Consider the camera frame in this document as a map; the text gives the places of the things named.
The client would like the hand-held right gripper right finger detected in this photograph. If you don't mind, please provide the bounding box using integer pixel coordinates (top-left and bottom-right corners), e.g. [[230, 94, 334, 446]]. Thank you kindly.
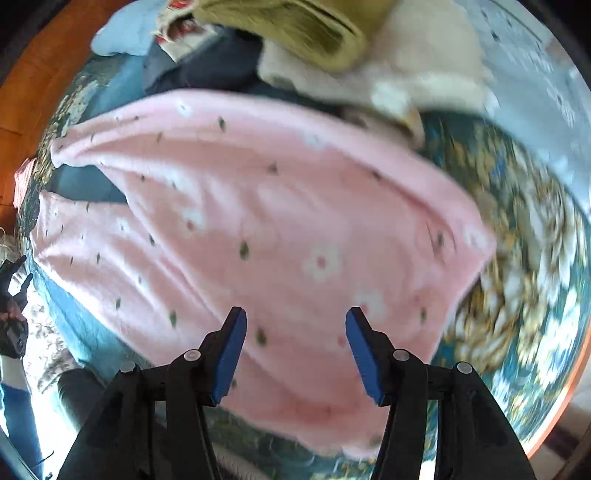
[[345, 306, 539, 480]]

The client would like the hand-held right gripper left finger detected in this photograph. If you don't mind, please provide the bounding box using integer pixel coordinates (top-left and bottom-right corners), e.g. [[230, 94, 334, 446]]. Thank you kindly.
[[55, 306, 248, 480]]

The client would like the white red patterned cloth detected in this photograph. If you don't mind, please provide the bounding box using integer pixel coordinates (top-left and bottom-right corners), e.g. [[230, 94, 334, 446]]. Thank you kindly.
[[154, 0, 218, 63]]

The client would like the light blue garment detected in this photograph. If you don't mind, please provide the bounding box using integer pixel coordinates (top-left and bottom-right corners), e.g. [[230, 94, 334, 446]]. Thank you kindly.
[[90, 0, 168, 57]]

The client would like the teal floral bedspread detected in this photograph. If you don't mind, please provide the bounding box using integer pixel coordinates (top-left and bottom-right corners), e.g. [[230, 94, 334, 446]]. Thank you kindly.
[[14, 55, 589, 480]]

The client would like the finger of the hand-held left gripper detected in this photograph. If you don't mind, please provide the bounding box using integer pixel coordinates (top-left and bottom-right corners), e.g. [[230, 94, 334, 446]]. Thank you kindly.
[[0, 255, 34, 305]]

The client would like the pink floral garment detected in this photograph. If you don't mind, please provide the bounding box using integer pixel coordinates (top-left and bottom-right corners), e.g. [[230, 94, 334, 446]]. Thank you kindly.
[[30, 89, 498, 460]]

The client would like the dark navy garment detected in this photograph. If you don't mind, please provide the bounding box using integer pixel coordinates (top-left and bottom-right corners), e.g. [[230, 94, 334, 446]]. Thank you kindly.
[[142, 28, 296, 97]]

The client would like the pale blue patterned sheet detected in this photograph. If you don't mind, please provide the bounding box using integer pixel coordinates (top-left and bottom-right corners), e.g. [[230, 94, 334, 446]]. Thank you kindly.
[[462, 0, 585, 195]]

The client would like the olive green knitted garment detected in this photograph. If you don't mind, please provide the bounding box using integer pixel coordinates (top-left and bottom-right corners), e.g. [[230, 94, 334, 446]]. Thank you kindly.
[[193, 0, 393, 73]]

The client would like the cream white fleece garment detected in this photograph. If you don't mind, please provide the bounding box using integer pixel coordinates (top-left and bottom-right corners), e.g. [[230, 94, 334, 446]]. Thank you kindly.
[[257, 9, 500, 148]]

